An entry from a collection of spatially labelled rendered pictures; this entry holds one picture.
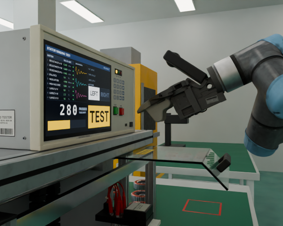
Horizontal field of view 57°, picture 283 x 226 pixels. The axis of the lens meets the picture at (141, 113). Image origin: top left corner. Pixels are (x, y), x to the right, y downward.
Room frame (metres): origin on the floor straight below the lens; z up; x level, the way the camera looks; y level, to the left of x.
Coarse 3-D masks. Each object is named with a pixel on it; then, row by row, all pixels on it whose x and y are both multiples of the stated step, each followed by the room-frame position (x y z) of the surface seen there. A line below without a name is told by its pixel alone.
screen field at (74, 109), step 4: (60, 104) 0.47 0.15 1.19; (64, 104) 0.48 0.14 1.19; (68, 104) 0.49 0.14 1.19; (72, 104) 0.51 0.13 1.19; (76, 104) 0.52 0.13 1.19; (60, 108) 0.47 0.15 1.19; (64, 108) 0.48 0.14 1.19; (68, 108) 0.49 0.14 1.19; (72, 108) 0.51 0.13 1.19; (76, 108) 0.52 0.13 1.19; (60, 112) 0.47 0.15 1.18; (64, 112) 0.48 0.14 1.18; (68, 112) 0.49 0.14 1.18; (72, 112) 0.51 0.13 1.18; (76, 112) 0.52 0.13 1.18; (60, 116) 0.47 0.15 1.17; (64, 116) 0.48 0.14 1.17; (68, 116) 0.49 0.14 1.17
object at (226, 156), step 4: (224, 156) 0.69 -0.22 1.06; (228, 156) 0.69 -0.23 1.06; (220, 160) 0.73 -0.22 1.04; (224, 160) 0.64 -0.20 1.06; (228, 160) 0.64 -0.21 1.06; (220, 164) 0.64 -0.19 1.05; (224, 164) 0.64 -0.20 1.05; (228, 164) 0.63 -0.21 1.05; (216, 168) 0.65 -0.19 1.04; (220, 168) 0.64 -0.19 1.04; (224, 168) 0.64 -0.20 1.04; (220, 172) 0.64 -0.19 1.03
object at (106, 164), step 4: (108, 160) 0.70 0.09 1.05; (112, 160) 0.73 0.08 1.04; (100, 164) 0.67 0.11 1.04; (104, 164) 0.68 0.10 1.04; (108, 164) 0.70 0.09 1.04; (112, 164) 0.73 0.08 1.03; (96, 168) 0.68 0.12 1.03; (100, 168) 0.67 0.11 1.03; (104, 168) 0.68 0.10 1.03; (108, 168) 0.70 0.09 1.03
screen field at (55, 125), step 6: (66, 120) 0.49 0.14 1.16; (72, 120) 0.51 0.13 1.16; (78, 120) 0.52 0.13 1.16; (84, 120) 0.55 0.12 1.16; (48, 126) 0.44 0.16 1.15; (54, 126) 0.45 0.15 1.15; (60, 126) 0.47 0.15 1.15; (66, 126) 0.49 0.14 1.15; (72, 126) 0.51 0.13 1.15; (78, 126) 0.52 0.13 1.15; (84, 126) 0.55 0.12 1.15
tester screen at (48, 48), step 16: (48, 48) 0.44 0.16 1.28; (48, 64) 0.44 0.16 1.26; (64, 64) 0.48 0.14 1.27; (80, 64) 0.53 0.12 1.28; (96, 64) 0.60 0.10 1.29; (48, 80) 0.44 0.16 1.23; (64, 80) 0.48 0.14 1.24; (80, 80) 0.53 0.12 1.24; (96, 80) 0.60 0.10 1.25; (48, 96) 0.44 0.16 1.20; (64, 96) 0.48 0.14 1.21; (80, 96) 0.53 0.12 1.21; (48, 112) 0.44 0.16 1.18; (80, 112) 0.53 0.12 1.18; (80, 128) 0.53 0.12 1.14; (96, 128) 0.60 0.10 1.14
